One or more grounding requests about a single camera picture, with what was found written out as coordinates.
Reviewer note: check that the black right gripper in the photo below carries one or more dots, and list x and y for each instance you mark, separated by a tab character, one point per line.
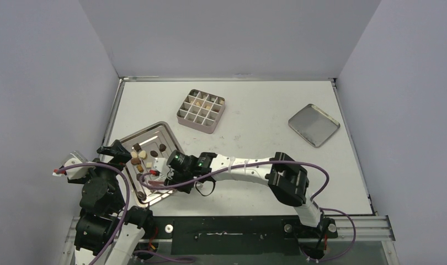
169	175

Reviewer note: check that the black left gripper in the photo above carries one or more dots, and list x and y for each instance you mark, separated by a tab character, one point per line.
121	155

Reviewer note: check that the pink-tipped metal tweezers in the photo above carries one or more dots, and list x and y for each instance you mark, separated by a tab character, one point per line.
155	183

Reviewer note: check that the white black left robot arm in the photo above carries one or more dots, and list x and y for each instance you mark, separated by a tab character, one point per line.
109	229

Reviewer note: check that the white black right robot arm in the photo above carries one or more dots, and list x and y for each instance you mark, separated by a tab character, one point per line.
286	178

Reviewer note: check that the dark brown square chocolate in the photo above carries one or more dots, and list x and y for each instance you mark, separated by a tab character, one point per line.
135	161

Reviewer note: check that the brown ridged chocolate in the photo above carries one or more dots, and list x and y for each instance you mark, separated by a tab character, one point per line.
139	168

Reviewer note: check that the dark round chocolate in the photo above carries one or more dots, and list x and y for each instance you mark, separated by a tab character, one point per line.
162	147

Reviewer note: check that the pink grid chocolate box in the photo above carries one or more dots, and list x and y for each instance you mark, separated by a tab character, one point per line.
204	118

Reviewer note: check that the large steel tray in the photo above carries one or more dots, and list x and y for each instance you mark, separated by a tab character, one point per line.
149	139

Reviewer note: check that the small square metal lid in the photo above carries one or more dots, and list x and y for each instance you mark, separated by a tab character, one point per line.
314	125

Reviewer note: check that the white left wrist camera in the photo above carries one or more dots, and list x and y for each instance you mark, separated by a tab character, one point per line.
72	173

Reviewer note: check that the black mounting base plate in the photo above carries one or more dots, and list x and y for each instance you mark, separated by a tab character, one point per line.
243	235

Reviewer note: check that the aluminium rail frame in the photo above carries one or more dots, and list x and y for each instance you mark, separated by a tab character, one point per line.
361	240

